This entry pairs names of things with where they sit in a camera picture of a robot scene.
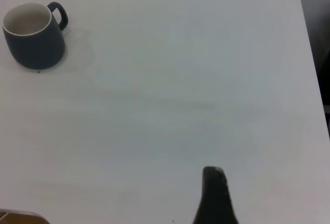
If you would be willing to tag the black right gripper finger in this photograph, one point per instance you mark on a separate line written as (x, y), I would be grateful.
(215, 203)

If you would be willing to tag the dark blue ceramic mug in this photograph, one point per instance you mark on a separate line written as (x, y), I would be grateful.
(36, 51)

